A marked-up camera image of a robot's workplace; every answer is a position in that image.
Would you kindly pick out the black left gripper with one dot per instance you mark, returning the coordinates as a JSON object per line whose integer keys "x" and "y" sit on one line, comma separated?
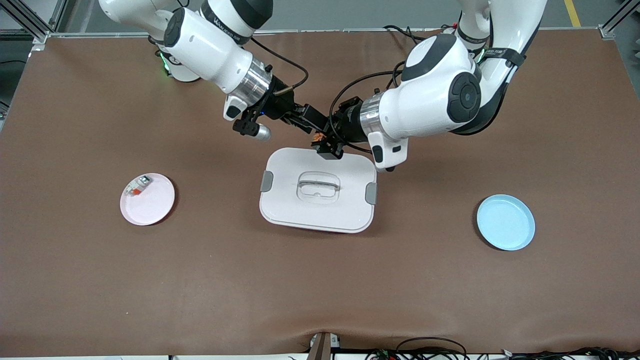
{"x": 346, "y": 126}

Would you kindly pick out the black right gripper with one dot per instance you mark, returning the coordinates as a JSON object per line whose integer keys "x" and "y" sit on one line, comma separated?
{"x": 281, "y": 106}

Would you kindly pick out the orange black push switch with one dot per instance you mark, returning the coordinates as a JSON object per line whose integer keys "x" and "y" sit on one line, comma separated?
{"x": 316, "y": 136}

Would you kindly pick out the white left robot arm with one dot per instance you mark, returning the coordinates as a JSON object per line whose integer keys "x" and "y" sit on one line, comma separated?
{"x": 430, "y": 100}

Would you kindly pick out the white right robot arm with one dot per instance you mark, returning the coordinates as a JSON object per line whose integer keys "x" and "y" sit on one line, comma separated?
{"x": 210, "y": 50}

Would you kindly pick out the white lidded storage box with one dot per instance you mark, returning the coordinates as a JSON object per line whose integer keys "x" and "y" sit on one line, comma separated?
{"x": 320, "y": 210}

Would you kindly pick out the brown table mat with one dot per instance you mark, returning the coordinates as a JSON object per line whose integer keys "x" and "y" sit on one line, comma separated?
{"x": 320, "y": 290}

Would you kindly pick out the pink round plate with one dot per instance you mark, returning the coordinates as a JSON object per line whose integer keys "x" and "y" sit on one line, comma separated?
{"x": 150, "y": 210}

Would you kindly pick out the blue round plate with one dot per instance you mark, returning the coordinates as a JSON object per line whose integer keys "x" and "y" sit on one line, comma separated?
{"x": 505, "y": 225}

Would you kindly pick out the silver table edge rail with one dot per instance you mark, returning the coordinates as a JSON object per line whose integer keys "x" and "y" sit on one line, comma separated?
{"x": 325, "y": 31}

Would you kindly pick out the brown camera mount post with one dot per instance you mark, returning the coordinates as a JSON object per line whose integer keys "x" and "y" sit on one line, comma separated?
{"x": 320, "y": 350}

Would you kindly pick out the aluminium frame post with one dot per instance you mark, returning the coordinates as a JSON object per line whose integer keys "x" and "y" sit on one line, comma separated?
{"x": 35, "y": 22}
{"x": 615, "y": 25}

